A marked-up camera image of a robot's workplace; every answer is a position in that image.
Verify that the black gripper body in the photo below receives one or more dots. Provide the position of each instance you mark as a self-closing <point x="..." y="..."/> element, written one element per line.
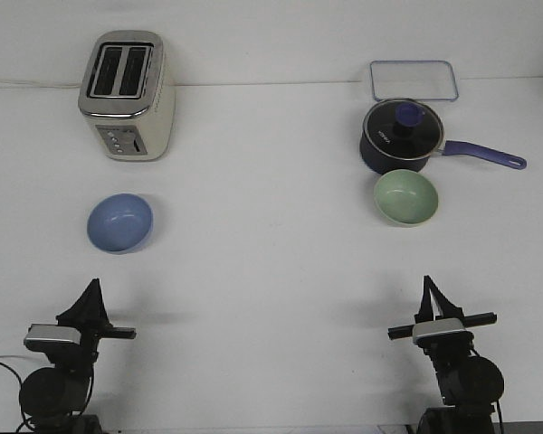
<point x="444" y="336"/>
<point x="92" y="330"/>

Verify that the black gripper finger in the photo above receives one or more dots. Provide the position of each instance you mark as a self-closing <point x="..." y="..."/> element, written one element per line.
<point x="89" y="307"/>
<point x="435" y="305"/>

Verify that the blue bowl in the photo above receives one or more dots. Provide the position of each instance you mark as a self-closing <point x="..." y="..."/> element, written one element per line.
<point x="120" y="223"/>

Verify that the green bowl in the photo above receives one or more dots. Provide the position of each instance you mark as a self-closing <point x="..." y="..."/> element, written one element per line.
<point x="406" y="198"/>

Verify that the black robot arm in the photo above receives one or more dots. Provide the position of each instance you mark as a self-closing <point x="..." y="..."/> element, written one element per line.
<point x="470" y="385"/>
<point x="55" y="398"/>

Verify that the dark blue saucepan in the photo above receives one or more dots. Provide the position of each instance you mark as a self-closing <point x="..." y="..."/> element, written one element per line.
<point x="382" y="164"/>

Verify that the glass pot lid blue knob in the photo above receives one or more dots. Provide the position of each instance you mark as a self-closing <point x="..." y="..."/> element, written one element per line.
<point x="403" y="128"/>

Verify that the cream and steel toaster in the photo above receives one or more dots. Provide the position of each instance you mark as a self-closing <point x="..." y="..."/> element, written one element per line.
<point x="126" y="96"/>

